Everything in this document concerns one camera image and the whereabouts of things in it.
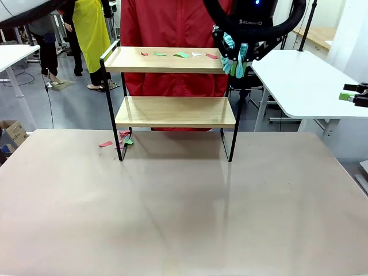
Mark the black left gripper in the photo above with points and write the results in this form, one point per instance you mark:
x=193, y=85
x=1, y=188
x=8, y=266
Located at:
x=250, y=13

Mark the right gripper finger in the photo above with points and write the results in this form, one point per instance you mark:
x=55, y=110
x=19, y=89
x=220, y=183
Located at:
x=353, y=86
x=346, y=96

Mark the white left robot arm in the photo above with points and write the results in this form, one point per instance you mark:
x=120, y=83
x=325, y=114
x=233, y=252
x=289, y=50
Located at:
x=17, y=8

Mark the two-tier wooden metal shelf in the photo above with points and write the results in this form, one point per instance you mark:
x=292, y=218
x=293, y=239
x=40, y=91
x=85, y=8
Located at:
x=172, y=110

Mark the white rounded-corner table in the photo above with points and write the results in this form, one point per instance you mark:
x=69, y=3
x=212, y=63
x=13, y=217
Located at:
x=302, y=80

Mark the white paper scrap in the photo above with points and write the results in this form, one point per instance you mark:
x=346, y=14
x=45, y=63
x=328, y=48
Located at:
x=196, y=54

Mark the green paper scrap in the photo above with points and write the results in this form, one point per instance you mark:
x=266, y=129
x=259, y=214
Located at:
x=160, y=53
x=129, y=141
x=181, y=55

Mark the light wooden desk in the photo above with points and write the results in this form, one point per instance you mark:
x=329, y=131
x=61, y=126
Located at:
x=319, y=34

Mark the small red paper scrap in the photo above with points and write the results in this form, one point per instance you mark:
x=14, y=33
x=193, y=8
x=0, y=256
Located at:
x=144, y=53

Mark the person with yellow apron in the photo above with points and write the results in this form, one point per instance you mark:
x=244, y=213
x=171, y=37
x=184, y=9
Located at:
x=89, y=28

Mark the figure in black trousers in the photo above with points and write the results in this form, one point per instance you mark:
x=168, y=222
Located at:
x=77, y=49

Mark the white desk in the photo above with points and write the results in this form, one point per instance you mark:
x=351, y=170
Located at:
x=14, y=54

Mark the large cardboard box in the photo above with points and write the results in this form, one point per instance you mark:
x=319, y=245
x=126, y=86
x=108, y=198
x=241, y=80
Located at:
x=15, y=130

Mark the black camera stand pole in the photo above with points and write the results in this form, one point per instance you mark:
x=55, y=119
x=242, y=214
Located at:
x=308, y=26

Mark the mannequin base plate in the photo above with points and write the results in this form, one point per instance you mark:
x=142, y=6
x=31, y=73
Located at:
x=64, y=85

